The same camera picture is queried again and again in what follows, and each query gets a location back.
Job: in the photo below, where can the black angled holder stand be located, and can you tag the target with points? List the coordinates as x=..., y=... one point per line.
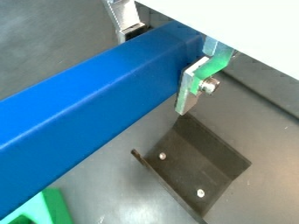
x=195, y=165

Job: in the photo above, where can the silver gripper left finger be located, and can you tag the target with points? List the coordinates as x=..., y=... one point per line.
x=123, y=14

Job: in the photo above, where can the blue hexagonal prism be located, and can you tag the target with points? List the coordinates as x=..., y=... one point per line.
x=58, y=121

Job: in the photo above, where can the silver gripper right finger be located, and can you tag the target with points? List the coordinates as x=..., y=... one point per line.
x=196, y=76

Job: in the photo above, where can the green shape sorter block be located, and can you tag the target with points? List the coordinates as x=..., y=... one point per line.
x=46, y=208

